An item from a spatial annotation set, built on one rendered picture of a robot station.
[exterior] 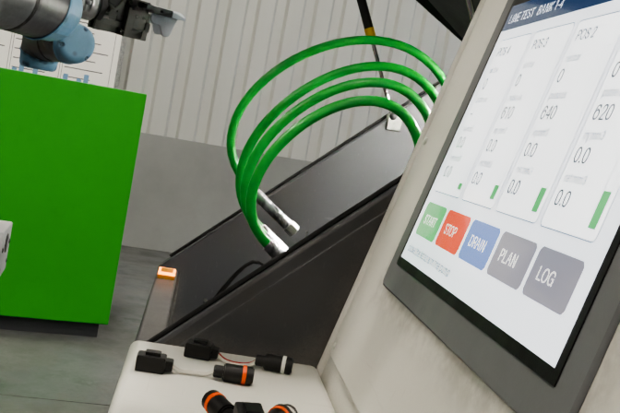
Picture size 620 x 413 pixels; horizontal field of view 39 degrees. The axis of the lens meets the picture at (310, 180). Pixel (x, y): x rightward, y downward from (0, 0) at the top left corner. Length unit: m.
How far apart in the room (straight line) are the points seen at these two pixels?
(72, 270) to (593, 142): 4.23
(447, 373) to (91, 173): 4.05
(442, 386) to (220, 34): 7.35
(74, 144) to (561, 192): 4.12
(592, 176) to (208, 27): 7.39
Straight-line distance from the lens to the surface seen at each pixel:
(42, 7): 0.98
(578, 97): 0.66
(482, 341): 0.63
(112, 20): 1.92
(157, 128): 7.85
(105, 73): 7.79
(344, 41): 1.40
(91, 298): 4.76
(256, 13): 8.00
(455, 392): 0.65
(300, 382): 1.00
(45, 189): 4.64
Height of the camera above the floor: 1.25
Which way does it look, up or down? 3 degrees down
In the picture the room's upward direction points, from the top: 10 degrees clockwise
